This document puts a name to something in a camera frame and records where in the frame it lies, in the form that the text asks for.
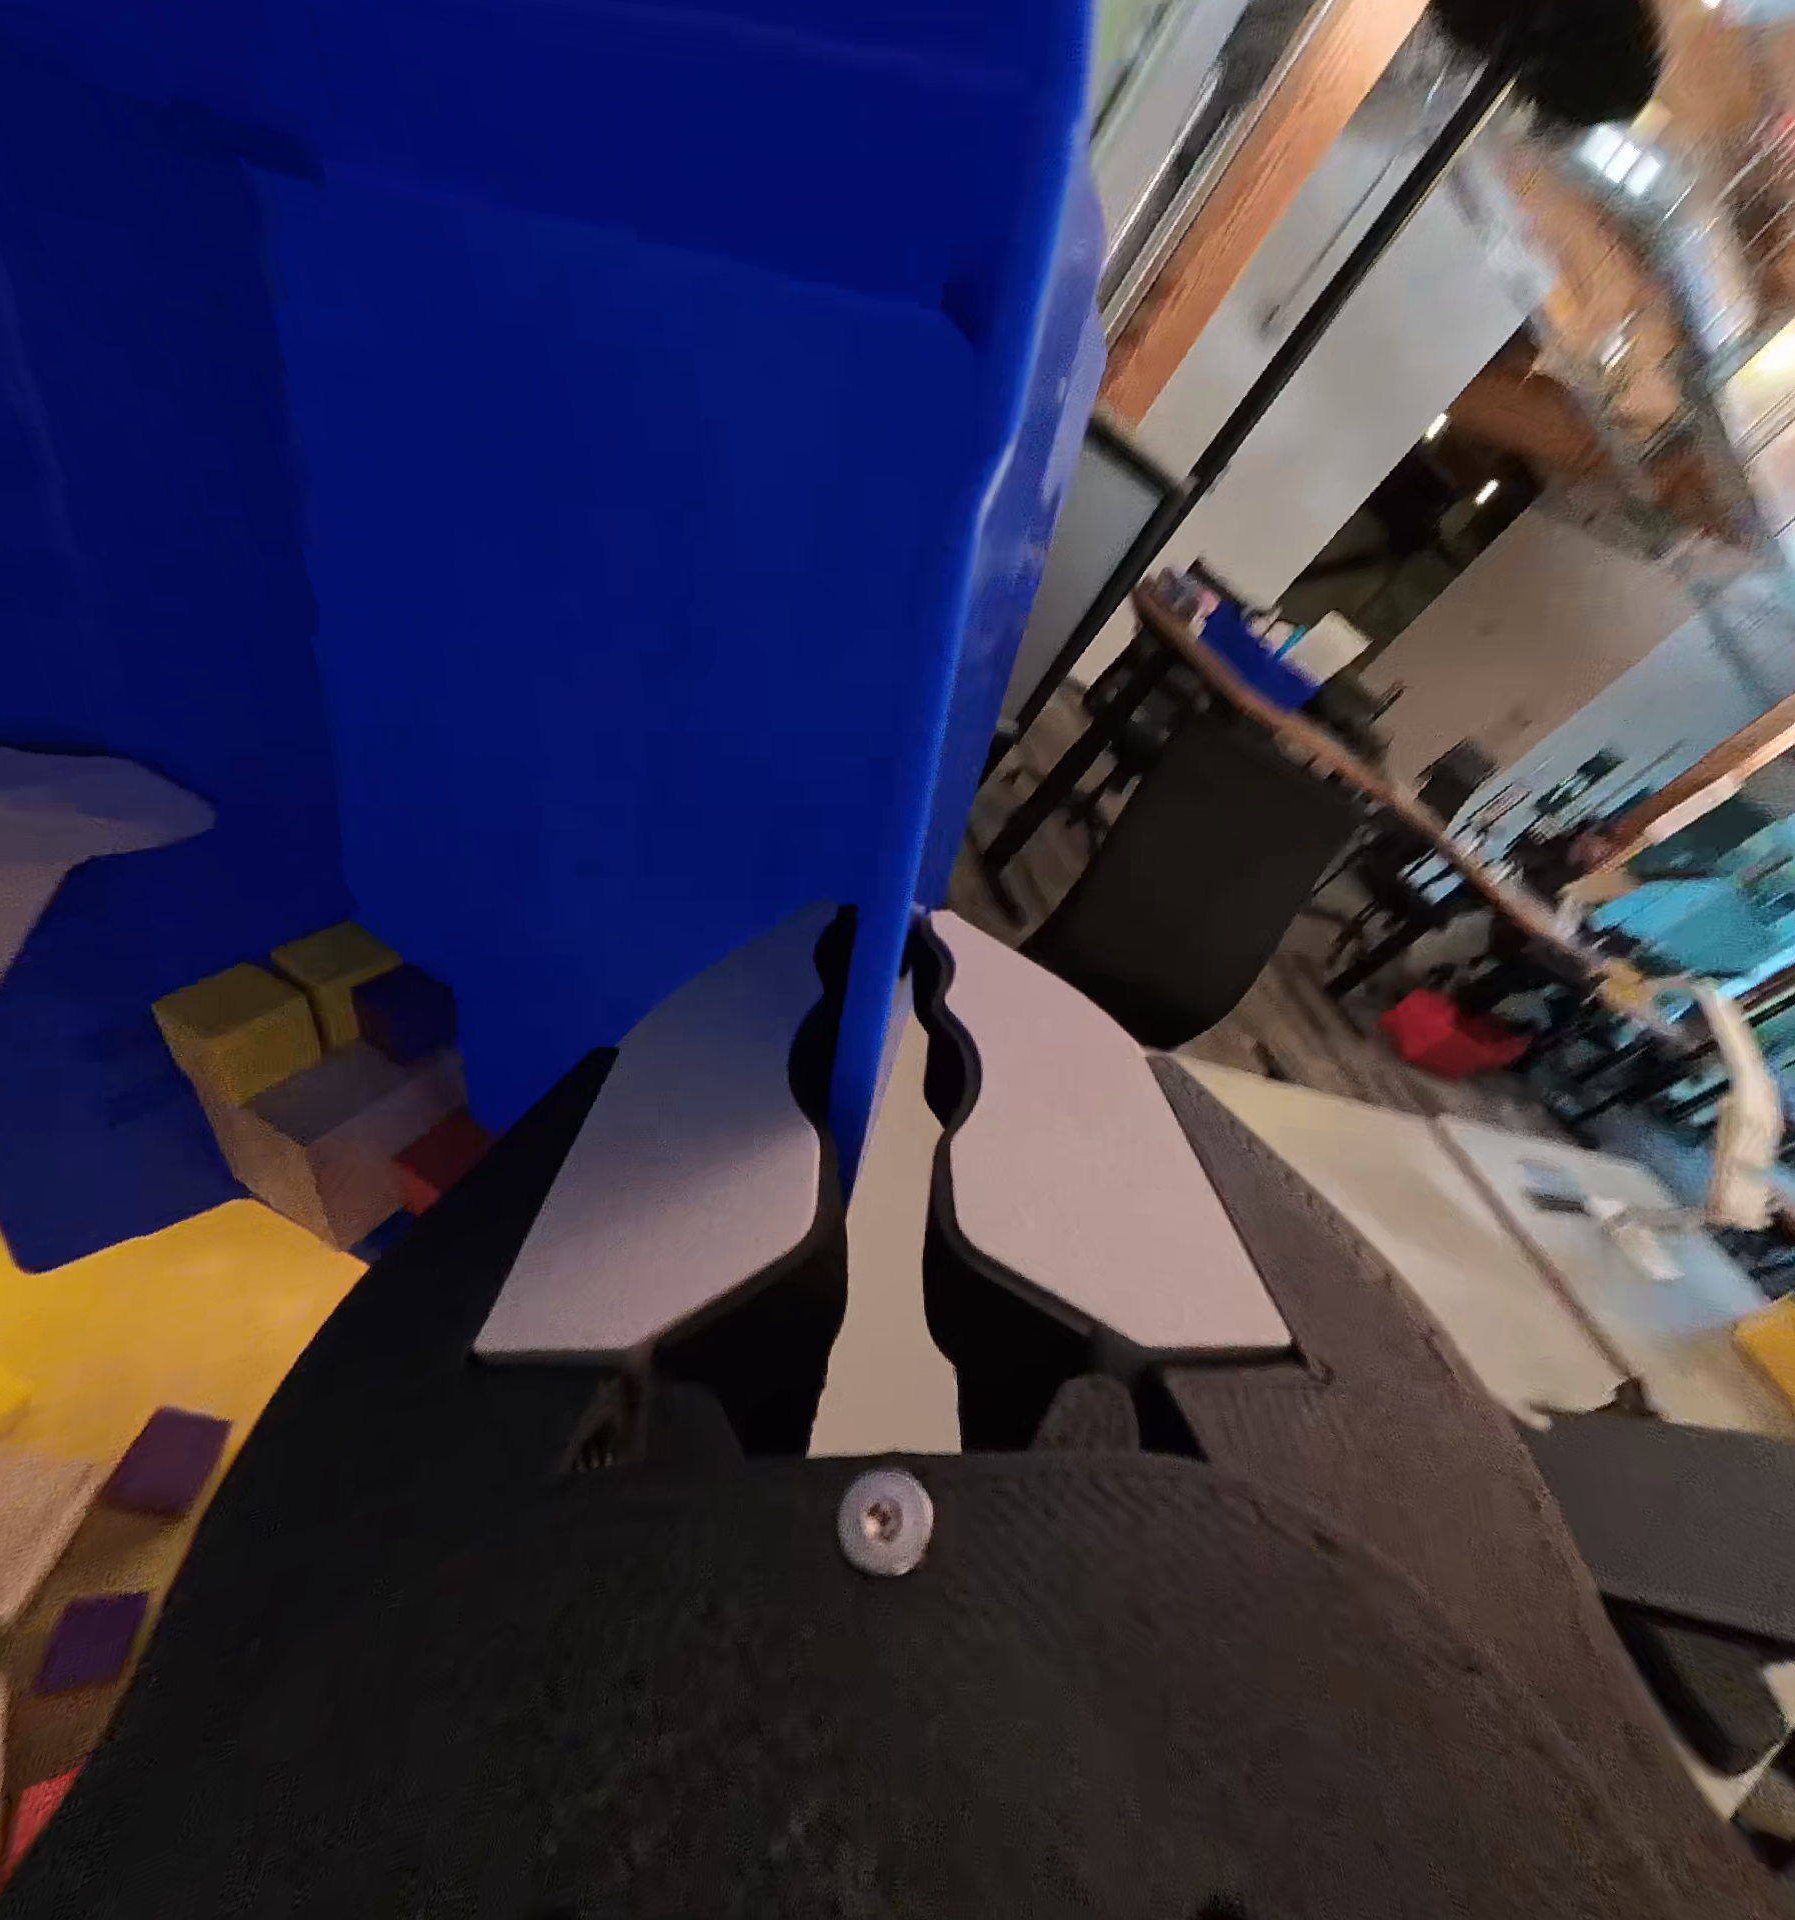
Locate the red container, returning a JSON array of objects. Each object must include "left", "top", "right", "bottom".
[{"left": 1380, "top": 985, "right": 1533, "bottom": 1081}]

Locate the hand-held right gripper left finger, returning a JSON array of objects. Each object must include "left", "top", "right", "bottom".
[{"left": 472, "top": 899, "right": 858, "bottom": 1456}]

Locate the white table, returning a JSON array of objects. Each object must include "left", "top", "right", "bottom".
[
  {"left": 1178, "top": 1054, "right": 1635, "bottom": 1427},
  {"left": 1436, "top": 1111, "right": 1795, "bottom": 1427}
]

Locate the yellow plastic box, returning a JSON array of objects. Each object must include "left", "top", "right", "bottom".
[{"left": 0, "top": 1124, "right": 373, "bottom": 1920}]

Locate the printed instruction sheet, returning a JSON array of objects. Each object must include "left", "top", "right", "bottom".
[{"left": 1524, "top": 1406, "right": 1795, "bottom": 1670}]

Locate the blue plastic box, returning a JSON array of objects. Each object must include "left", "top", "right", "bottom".
[
  {"left": 1192, "top": 599, "right": 1326, "bottom": 713},
  {"left": 0, "top": 0, "right": 1110, "bottom": 1276}
]

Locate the small white stand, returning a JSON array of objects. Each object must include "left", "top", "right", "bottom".
[{"left": 1518, "top": 1161, "right": 1694, "bottom": 1284}]

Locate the pile of wooden cubes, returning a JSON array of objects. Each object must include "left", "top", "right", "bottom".
[{"left": 0, "top": 921, "right": 496, "bottom": 1920}]

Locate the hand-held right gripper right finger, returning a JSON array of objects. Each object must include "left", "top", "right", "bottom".
[{"left": 908, "top": 905, "right": 1298, "bottom": 1456}]

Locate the pale curved board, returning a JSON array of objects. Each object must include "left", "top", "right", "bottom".
[{"left": 1684, "top": 973, "right": 1785, "bottom": 1234}]

